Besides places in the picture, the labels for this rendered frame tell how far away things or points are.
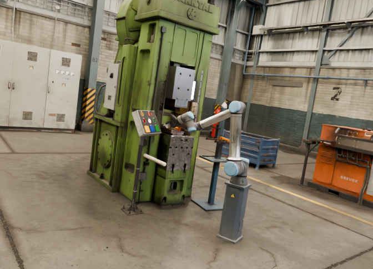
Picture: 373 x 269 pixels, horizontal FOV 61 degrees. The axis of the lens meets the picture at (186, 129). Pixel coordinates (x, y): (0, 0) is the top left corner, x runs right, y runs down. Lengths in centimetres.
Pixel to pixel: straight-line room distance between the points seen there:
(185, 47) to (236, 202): 205
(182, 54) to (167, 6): 60
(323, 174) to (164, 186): 354
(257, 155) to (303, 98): 471
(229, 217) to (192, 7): 257
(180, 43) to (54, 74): 523
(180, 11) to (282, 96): 854
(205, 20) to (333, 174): 380
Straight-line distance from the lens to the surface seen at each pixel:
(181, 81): 399
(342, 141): 629
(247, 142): 756
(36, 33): 945
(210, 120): 343
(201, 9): 436
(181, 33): 419
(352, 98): 1091
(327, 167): 659
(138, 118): 348
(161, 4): 400
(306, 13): 1257
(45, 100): 888
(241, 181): 334
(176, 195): 424
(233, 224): 344
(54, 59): 886
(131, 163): 431
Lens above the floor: 143
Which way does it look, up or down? 6 degrees down
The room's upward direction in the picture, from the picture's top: 8 degrees clockwise
